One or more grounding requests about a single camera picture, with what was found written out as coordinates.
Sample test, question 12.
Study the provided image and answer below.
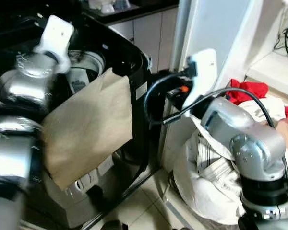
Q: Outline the tan cloth garment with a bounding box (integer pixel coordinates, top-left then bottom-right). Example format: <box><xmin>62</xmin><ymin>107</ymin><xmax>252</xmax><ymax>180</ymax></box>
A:
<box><xmin>41</xmin><ymin>67</ymin><xmax>135</xmax><ymax>191</ymax></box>

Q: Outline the black top-load washing machine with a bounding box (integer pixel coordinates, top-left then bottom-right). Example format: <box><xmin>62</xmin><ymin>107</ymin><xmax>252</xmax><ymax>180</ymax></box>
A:
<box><xmin>0</xmin><ymin>12</ymin><xmax>158</xmax><ymax>230</ymax></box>

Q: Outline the white countertop appliance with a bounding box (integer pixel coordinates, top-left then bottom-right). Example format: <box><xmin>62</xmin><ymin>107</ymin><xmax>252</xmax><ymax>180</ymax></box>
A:
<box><xmin>89</xmin><ymin>0</ymin><xmax>132</xmax><ymax>14</ymax></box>

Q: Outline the white kitchen cabinet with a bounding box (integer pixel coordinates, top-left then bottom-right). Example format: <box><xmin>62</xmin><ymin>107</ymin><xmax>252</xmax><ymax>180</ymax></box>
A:
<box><xmin>108</xmin><ymin>7</ymin><xmax>179</xmax><ymax>72</ymax></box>

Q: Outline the white striped laundry pile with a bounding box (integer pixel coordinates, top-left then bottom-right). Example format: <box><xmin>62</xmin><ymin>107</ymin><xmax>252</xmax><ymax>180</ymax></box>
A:
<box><xmin>173</xmin><ymin>96</ymin><xmax>288</xmax><ymax>226</ymax></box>

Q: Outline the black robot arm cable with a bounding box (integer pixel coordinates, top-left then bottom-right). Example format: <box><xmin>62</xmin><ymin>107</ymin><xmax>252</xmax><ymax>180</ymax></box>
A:
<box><xmin>144</xmin><ymin>72</ymin><xmax>288</xmax><ymax>192</ymax></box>

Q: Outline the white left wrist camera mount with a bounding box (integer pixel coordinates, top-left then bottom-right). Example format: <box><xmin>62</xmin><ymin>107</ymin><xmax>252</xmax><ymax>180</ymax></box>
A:
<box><xmin>35</xmin><ymin>14</ymin><xmax>75</xmax><ymax>75</ymax></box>

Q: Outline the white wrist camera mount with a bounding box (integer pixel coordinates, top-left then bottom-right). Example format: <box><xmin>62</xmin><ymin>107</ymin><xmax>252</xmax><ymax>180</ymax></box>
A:
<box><xmin>35</xmin><ymin>14</ymin><xmax>75</xmax><ymax>75</ymax></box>
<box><xmin>181</xmin><ymin>48</ymin><xmax>217</xmax><ymax>111</ymax></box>

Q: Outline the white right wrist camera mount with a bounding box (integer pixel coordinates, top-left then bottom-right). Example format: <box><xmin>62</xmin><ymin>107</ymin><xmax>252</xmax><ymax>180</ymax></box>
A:
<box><xmin>181</xmin><ymin>48</ymin><xmax>217</xmax><ymax>111</ymax></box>

